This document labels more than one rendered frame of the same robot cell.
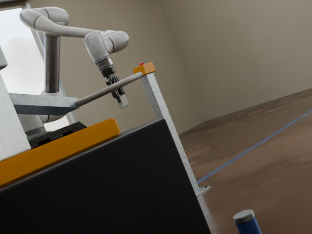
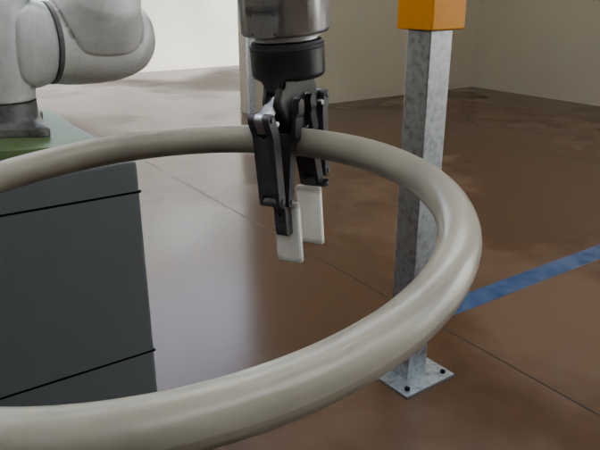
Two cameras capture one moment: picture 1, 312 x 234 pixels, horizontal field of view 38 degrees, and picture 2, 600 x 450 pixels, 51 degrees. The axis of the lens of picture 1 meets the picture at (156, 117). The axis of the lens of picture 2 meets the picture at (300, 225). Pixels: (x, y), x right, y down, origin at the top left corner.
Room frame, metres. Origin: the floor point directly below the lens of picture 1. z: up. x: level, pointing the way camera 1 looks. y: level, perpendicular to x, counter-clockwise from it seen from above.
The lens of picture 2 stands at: (1.88, 0.05, 1.09)
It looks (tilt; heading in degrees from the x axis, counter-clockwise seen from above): 20 degrees down; 8
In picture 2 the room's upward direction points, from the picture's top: straight up
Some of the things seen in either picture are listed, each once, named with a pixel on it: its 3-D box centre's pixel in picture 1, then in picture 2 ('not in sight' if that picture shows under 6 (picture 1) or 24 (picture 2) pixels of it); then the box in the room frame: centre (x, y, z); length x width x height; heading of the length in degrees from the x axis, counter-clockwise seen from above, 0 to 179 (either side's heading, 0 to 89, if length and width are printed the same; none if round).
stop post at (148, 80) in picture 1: (168, 129); (418, 203); (3.56, -0.05, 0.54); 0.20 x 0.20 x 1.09; 44
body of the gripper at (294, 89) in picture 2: (110, 76); (289, 84); (2.53, 0.15, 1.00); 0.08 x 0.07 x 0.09; 159
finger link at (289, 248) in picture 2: (120, 102); (288, 231); (2.51, 0.15, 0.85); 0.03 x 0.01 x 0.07; 69
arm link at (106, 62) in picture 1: (104, 64); (284, 8); (2.52, 0.15, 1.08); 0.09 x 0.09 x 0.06
